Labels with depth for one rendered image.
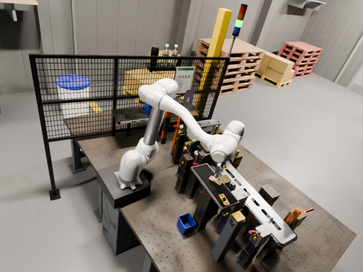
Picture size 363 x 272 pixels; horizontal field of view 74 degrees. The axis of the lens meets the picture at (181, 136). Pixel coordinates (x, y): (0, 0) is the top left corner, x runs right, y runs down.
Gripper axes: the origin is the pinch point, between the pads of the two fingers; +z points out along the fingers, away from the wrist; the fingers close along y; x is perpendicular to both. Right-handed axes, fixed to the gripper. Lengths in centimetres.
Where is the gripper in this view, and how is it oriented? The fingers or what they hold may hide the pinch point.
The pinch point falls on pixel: (217, 176)
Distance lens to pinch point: 159.4
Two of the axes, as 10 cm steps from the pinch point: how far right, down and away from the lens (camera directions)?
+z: -1.9, 8.0, 5.7
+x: -7.9, -4.7, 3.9
